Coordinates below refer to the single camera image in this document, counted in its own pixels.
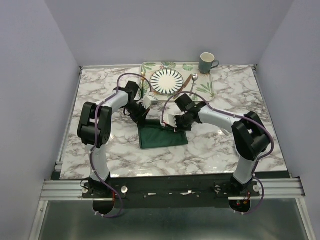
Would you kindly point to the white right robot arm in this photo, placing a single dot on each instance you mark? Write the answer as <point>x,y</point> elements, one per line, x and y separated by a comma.
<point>250,136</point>

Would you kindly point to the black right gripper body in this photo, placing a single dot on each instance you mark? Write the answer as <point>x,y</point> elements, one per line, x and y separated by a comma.
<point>183,123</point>

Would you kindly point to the silver spoon on tray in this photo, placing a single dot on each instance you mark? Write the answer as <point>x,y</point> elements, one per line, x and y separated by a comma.
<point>194,78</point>

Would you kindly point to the striped white round plate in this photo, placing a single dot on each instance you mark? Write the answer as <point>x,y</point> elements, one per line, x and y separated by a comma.
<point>166,81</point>

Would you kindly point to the dark green cloth napkin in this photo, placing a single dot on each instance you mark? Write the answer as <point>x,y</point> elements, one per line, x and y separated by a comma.
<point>153,135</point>

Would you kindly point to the gold fork green handle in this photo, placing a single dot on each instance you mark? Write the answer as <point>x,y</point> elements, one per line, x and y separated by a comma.
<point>143,74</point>

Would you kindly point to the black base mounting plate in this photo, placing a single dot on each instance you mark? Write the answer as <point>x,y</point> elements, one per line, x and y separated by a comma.
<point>156,192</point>

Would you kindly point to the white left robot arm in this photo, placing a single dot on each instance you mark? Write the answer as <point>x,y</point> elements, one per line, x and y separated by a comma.
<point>95,125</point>

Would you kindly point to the aluminium frame rail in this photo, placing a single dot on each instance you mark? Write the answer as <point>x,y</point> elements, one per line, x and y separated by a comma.
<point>282,190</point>

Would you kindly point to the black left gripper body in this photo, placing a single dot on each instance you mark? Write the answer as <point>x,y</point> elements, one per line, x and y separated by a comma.
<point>136,110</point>

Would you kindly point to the green ceramic mug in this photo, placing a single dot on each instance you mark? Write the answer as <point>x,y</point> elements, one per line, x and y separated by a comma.
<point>207,62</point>

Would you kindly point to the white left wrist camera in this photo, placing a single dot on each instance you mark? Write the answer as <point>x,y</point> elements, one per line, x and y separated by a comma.
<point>149,100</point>

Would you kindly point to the leaf-patterned serving tray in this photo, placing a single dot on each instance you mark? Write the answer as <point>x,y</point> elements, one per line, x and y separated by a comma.
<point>203,86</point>

